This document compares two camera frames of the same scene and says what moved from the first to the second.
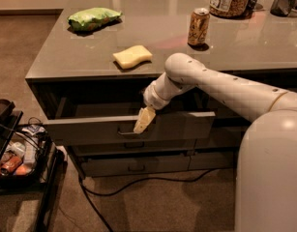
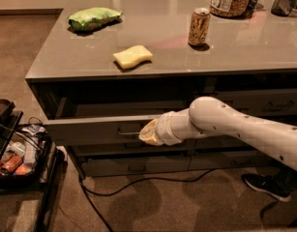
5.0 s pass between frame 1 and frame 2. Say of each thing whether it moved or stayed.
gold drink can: stayed
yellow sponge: stayed
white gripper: moved
